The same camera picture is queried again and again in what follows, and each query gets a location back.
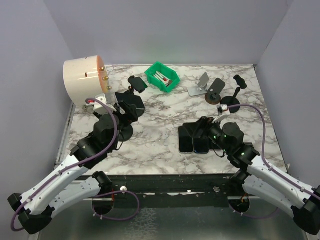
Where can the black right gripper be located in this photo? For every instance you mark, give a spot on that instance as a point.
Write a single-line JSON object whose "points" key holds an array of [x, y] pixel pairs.
{"points": [[204, 123]]}

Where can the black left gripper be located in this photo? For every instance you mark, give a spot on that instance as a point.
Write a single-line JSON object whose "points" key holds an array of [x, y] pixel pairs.
{"points": [[130, 115]]}

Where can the black phone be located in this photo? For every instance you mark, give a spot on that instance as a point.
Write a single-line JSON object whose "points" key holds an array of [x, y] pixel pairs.
{"points": [[201, 145]]}

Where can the black round base phone stand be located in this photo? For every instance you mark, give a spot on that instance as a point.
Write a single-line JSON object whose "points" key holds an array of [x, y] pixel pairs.
{"points": [[232, 100]]}

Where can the purple case phone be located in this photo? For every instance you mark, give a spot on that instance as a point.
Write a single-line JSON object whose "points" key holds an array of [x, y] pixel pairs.
{"points": [[213, 146]]}

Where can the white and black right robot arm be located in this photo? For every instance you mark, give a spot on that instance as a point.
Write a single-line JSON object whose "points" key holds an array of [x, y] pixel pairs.
{"points": [[259, 177]]}

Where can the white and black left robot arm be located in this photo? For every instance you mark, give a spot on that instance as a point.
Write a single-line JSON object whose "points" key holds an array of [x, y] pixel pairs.
{"points": [[36, 208]]}

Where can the phone on front stand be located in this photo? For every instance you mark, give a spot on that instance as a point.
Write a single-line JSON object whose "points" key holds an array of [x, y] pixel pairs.
{"points": [[131, 99]]}

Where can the black front phone stand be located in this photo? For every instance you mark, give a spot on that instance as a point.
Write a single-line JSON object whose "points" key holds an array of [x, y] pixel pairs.
{"points": [[125, 132]]}

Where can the black clamp phone stand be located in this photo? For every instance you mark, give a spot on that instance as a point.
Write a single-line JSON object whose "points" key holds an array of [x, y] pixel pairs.
{"points": [[136, 85]]}

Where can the brown base phone stand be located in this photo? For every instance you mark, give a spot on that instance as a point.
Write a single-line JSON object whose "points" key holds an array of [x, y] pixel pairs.
{"points": [[213, 96]]}

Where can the silver folding phone stand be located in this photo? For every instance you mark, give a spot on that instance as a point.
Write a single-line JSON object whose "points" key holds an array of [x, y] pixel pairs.
{"points": [[200, 88]]}

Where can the green plastic bin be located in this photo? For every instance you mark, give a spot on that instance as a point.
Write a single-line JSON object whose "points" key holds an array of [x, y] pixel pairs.
{"points": [[162, 77]]}

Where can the white cylindrical drum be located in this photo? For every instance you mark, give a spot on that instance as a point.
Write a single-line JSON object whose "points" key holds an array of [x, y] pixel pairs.
{"points": [[85, 78]]}

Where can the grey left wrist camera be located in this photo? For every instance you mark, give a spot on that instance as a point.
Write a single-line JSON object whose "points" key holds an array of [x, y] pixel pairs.
{"points": [[107, 100]]}

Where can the black front mounting rail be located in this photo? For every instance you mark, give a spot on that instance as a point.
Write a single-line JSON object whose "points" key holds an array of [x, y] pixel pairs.
{"points": [[171, 191]]}

